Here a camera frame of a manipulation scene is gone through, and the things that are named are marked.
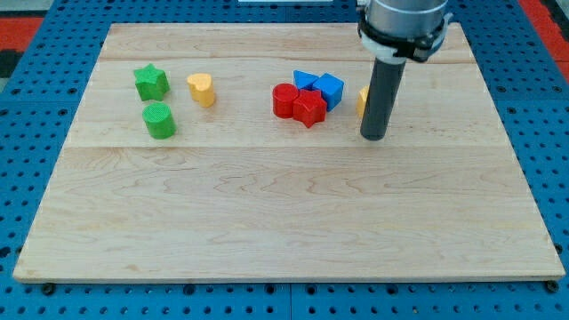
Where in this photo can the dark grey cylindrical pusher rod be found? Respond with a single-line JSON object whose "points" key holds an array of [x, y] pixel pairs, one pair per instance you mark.
{"points": [[382, 93]]}

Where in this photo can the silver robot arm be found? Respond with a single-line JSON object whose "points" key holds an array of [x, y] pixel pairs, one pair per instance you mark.
{"points": [[394, 32]]}

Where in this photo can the yellow block behind rod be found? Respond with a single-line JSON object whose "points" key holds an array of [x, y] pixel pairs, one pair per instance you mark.
{"points": [[361, 101]]}

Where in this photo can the blue cube block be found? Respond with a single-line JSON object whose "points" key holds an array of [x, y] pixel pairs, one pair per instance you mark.
{"points": [[331, 88]]}

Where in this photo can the red star block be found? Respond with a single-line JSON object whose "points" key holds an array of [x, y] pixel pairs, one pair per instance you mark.
{"points": [[309, 107]]}

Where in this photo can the blue triangle block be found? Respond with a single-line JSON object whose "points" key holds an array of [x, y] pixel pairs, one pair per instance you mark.
{"points": [[304, 80]]}

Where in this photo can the red cylinder block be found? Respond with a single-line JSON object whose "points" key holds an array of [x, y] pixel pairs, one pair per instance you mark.
{"points": [[283, 96]]}

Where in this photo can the yellow heart block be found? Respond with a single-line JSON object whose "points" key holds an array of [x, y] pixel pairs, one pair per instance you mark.
{"points": [[201, 89]]}

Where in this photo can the light wooden board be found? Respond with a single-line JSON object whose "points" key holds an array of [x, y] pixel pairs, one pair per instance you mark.
{"points": [[240, 195]]}

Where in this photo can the green cylinder block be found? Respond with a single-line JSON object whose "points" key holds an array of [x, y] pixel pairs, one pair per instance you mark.
{"points": [[159, 120]]}

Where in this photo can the green star block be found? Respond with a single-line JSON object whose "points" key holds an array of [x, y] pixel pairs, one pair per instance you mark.
{"points": [[151, 83]]}

